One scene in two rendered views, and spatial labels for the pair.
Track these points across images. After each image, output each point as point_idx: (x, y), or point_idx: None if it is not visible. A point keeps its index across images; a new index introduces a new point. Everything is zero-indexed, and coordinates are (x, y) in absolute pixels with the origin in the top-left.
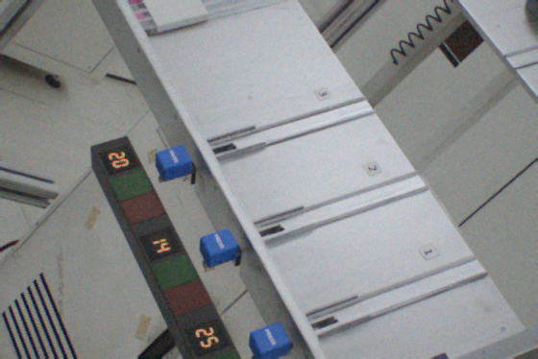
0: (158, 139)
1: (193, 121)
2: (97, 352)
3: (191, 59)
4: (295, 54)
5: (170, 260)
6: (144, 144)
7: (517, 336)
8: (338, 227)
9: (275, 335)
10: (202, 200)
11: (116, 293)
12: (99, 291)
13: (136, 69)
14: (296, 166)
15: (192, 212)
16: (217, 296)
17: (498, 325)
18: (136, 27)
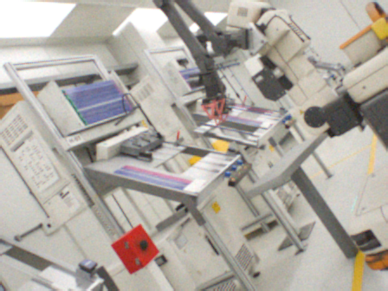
0: (181, 248)
1: (221, 171)
2: (220, 268)
3: (207, 178)
4: (191, 172)
5: (240, 171)
6: (183, 254)
7: (214, 151)
8: (216, 163)
9: (239, 160)
10: (224, 178)
11: (210, 262)
12: (210, 268)
13: (213, 186)
14: (212, 167)
15: (192, 238)
16: (203, 232)
17: (213, 153)
18: (211, 179)
